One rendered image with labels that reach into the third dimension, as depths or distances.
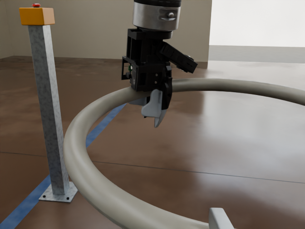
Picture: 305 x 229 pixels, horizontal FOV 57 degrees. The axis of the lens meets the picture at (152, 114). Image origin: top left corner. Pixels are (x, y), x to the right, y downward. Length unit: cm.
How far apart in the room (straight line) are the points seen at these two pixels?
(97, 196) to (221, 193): 160
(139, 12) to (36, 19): 102
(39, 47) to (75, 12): 544
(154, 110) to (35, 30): 105
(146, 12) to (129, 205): 36
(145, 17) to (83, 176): 32
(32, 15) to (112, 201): 132
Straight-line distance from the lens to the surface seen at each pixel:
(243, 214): 173
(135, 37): 54
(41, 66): 157
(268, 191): 196
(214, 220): 22
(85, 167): 32
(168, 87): 57
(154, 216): 25
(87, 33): 687
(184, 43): 634
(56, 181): 182
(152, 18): 53
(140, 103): 65
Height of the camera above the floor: 107
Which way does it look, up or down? 20 degrees down
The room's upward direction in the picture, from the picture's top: straight up
